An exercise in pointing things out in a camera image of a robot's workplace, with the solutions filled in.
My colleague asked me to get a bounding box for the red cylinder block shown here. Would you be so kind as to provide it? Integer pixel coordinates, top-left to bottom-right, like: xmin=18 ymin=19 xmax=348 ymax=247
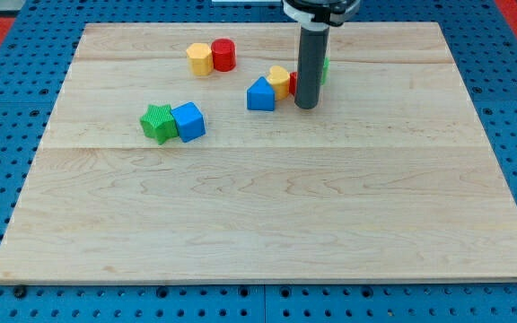
xmin=211 ymin=39 xmax=236 ymax=72

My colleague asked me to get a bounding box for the red star block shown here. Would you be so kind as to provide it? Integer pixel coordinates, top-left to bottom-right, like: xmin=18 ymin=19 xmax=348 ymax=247
xmin=288 ymin=72 xmax=297 ymax=95

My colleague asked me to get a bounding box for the green block behind rod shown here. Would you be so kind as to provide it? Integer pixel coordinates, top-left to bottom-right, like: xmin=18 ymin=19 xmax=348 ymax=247
xmin=320 ymin=57 xmax=330 ymax=85

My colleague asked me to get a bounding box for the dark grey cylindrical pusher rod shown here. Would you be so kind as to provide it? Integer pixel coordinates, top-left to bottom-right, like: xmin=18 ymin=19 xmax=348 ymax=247
xmin=294 ymin=27 xmax=329 ymax=109

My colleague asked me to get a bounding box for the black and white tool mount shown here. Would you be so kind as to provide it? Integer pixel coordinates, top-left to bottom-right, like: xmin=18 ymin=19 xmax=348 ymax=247
xmin=282 ymin=0 xmax=361 ymax=31

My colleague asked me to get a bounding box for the blue cube block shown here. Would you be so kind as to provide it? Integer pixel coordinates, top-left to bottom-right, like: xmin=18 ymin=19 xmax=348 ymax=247
xmin=171 ymin=102 xmax=206 ymax=143

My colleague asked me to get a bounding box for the blue triangle block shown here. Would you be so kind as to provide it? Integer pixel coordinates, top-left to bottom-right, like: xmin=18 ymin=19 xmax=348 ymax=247
xmin=246 ymin=76 xmax=276 ymax=111

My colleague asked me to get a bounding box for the green star block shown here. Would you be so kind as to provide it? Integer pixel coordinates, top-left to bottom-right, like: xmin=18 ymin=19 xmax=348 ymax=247
xmin=140 ymin=104 xmax=179 ymax=144

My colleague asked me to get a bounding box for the yellow heart block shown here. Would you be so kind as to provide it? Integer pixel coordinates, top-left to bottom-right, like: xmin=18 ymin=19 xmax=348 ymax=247
xmin=267 ymin=65 xmax=290 ymax=100

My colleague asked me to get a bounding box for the yellow hexagon block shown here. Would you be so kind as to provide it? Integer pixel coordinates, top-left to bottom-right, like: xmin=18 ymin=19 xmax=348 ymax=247
xmin=186 ymin=43 xmax=214 ymax=76

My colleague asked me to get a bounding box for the light wooden board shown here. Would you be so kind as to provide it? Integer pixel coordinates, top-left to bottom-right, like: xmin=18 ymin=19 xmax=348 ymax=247
xmin=0 ymin=22 xmax=517 ymax=285

